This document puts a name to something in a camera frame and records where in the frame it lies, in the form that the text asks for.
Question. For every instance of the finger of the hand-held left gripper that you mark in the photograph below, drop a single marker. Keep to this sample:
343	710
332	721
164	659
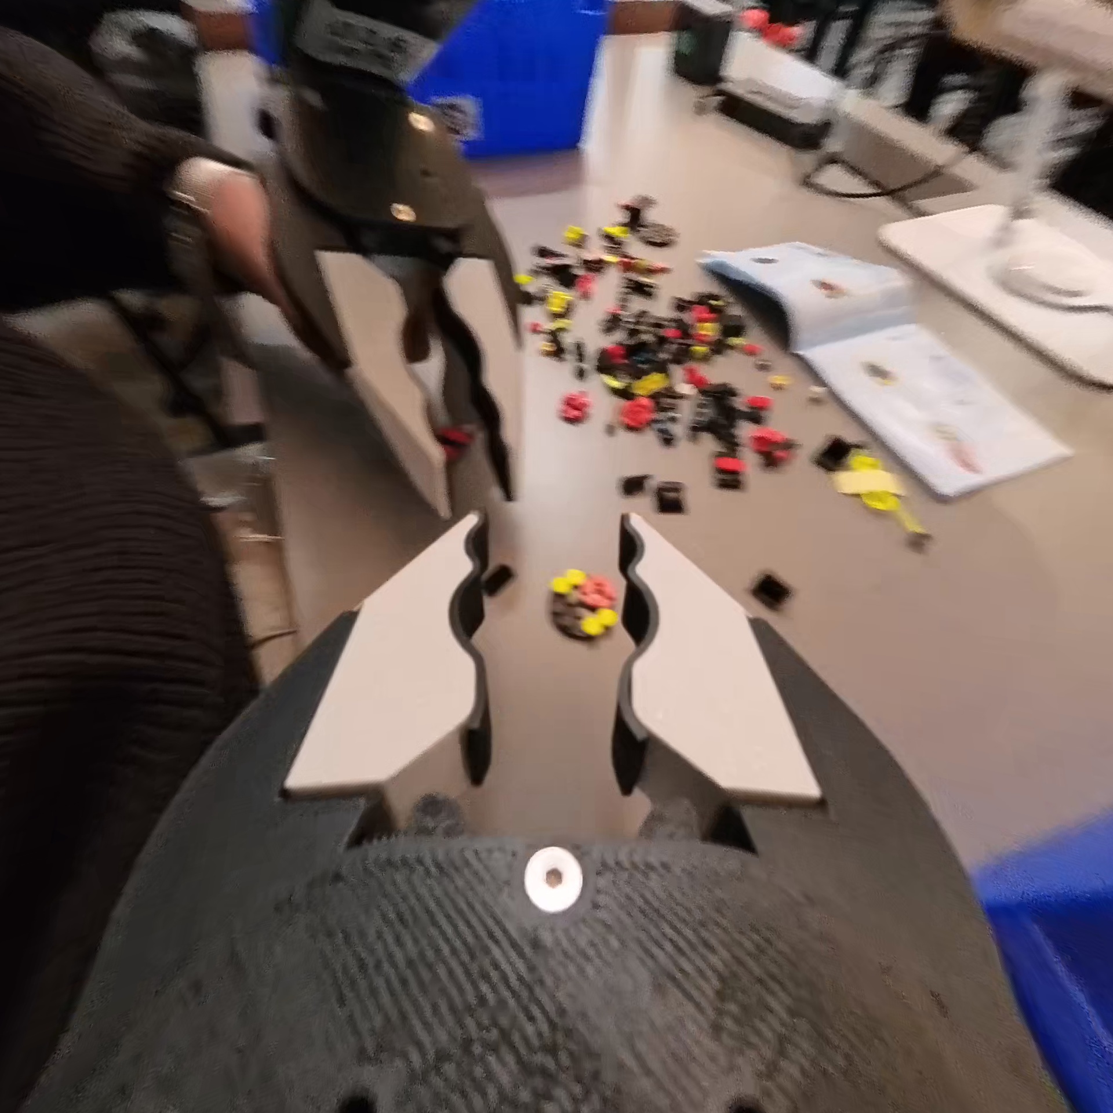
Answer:
368	312
487	305

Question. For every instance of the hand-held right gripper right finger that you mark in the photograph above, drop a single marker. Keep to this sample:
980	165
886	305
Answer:
713	696

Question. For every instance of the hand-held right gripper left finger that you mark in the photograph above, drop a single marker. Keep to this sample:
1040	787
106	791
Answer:
390	687

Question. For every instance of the long red black lego assembly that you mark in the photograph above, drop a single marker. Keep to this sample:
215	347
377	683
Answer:
452	440

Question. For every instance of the round black lego assembly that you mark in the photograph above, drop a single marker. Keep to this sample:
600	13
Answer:
584	604

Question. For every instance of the pile of lego pieces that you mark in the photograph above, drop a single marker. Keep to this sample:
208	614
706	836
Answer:
642	347

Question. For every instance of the person's left forearm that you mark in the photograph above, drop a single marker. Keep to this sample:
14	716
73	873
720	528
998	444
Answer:
78	157

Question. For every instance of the small black lego piece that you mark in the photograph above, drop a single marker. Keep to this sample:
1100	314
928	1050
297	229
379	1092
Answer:
496	581

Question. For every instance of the black sloped lego brick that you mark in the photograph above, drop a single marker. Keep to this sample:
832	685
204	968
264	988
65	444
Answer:
669	499

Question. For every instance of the small black lego plate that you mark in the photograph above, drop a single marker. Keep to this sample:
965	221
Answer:
635	486

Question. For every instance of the black lego seat piece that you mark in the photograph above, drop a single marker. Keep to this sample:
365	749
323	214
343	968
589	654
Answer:
835	453

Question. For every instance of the person's left hand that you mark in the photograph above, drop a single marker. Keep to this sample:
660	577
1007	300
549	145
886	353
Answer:
248	227

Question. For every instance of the blue plastic bin with tag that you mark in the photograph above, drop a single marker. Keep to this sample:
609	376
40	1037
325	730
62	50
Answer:
522	79

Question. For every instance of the person's black sweater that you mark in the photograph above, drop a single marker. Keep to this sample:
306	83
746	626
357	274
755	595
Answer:
104	608

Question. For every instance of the dark grey cube device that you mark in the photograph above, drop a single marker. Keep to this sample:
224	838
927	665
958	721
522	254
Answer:
704	44

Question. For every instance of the black power adapter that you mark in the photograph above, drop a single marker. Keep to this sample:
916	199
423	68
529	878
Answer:
773	114

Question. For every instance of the light blue instruction booklet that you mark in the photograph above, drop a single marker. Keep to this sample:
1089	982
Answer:
912	391

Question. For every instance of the black lego bracket piece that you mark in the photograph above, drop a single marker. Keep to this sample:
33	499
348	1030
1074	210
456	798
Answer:
770	590

